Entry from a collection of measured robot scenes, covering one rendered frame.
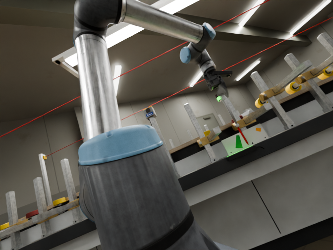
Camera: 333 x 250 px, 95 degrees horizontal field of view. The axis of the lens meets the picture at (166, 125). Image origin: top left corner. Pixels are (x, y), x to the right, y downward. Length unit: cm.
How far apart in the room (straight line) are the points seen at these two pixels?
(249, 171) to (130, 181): 92
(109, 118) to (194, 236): 35
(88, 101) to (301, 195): 137
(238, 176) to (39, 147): 453
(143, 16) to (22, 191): 446
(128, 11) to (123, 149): 57
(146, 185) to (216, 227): 112
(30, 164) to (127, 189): 462
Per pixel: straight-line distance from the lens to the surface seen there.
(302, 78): 131
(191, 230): 27
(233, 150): 103
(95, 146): 25
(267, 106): 83
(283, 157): 115
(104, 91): 52
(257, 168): 110
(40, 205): 152
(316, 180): 147
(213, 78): 104
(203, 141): 101
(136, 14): 72
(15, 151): 501
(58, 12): 262
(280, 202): 138
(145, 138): 25
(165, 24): 79
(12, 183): 484
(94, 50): 64
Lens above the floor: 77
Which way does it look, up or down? 15 degrees up
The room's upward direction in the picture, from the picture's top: 24 degrees counter-clockwise
